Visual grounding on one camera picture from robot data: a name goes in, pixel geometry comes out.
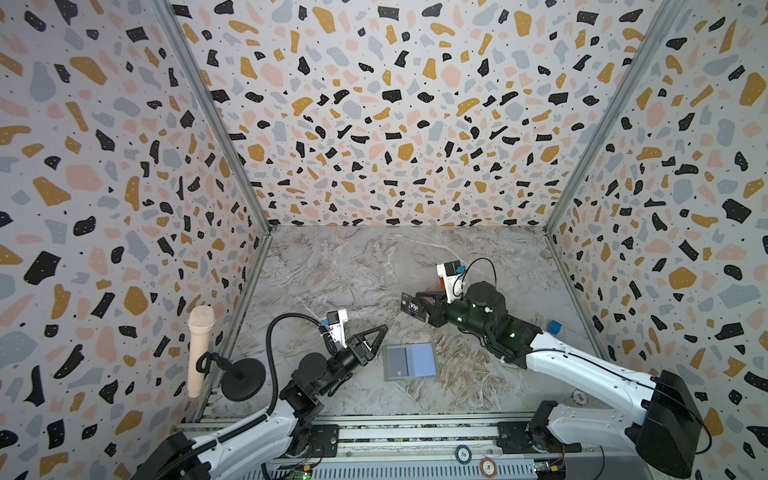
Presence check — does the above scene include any black microphone stand base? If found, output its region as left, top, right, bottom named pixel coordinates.
left=220, top=358, right=266, bottom=402

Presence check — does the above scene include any blue tag on table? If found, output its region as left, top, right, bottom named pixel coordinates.
left=547, top=320, right=563, bottom=336

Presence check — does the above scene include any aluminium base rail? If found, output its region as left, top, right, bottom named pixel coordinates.
left=158, top=413, right=673, bottom=480

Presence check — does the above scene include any beige microphone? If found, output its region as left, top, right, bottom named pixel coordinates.
left=186, top=305, right=216, bottom=399

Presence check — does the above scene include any round sticker on rail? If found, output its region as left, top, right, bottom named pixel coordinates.
left=454, top=445, right=472, bottom=465

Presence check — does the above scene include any beige leather card holder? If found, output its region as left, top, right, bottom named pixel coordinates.
left=384, top=343, right=437, bottom=381

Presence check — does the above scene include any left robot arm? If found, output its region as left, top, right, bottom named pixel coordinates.
left=133, top=325, right=388, bottom=479

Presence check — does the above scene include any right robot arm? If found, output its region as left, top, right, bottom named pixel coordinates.
left=400, top=281, right=708, bottom=479

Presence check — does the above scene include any black corrugated cable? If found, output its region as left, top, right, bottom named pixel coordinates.
left=128, top=311, right=337, bottom=480

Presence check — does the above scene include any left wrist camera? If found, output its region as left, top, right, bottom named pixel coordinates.
left=323, top=309, right=348, bottom=348

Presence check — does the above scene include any red round sticker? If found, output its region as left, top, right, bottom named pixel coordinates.
left=479, top=457, right=498, bottom=479

